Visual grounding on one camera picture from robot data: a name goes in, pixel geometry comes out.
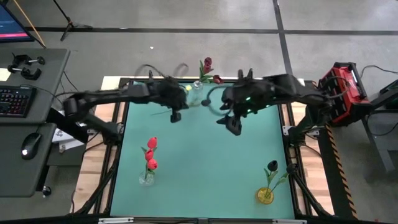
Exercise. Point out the black desk clamp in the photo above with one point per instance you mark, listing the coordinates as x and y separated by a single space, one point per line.
21 58
29 74

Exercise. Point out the black tripod stand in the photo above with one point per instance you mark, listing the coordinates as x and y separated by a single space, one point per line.
70 23

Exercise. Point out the wooden platform board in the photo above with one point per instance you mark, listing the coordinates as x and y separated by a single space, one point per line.
317 168

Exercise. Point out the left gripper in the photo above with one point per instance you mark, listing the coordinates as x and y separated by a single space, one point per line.
171 93

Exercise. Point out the yellow glass vase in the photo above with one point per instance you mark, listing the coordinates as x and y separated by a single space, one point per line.
264 199

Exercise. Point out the black round knob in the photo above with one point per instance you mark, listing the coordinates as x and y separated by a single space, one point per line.
46 190

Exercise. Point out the black computer mouse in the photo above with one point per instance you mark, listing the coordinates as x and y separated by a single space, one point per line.
30 146

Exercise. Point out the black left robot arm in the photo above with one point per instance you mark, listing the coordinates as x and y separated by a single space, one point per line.
102 97

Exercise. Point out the clear crystal-cut glass vase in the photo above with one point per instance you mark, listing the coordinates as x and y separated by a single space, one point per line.
196 93

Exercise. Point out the grey desk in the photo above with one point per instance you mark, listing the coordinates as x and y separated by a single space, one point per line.
18 177
53 87

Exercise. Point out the white mounting bracket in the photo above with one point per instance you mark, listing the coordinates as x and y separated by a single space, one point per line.
286 130

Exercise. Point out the dark red tulip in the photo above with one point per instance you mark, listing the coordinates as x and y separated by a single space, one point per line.
218 79
208 60
207 68

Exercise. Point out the yellow sticky note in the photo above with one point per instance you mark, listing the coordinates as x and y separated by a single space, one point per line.
4 74

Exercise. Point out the silver aluminium bracket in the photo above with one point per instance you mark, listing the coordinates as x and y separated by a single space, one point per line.
115 220
289 221

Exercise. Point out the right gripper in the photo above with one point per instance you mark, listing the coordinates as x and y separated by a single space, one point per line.
237 99

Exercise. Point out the grey metal stand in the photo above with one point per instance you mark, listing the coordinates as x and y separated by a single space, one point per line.
382 124

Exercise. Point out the black tulip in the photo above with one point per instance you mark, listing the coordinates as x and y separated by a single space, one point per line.
272 165

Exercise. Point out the yellow black hazard strip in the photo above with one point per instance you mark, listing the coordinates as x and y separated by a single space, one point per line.
342 174

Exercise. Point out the black backlit keyboard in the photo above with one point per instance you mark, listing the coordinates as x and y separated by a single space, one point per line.
15 101

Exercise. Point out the red black tool case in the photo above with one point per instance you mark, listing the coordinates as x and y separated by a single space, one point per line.
342 93

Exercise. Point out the lit computer monitor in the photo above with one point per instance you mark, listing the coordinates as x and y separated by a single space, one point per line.
12 25

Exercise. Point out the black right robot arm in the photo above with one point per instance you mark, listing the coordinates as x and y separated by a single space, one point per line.
289 90

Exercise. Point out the long thin yellow rod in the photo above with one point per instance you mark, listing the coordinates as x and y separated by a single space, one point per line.
29 24

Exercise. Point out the clear round glass vase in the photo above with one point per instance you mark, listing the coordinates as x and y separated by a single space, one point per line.
146 180

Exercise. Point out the black aluminium rig frame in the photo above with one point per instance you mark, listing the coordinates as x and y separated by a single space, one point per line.
174 220

